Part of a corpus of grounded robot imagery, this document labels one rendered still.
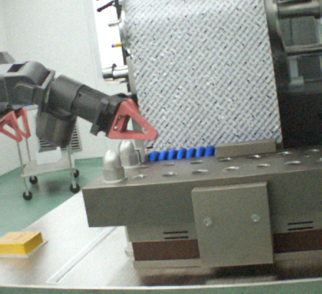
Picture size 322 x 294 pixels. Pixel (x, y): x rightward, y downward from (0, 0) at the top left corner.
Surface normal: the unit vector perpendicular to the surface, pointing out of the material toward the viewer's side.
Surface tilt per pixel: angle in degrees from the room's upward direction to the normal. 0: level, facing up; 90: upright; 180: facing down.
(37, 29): 90
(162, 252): 90
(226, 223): 90
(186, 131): 90
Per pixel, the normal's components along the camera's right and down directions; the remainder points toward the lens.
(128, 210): -0.26, 0.17
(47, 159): 0.01, 0.13
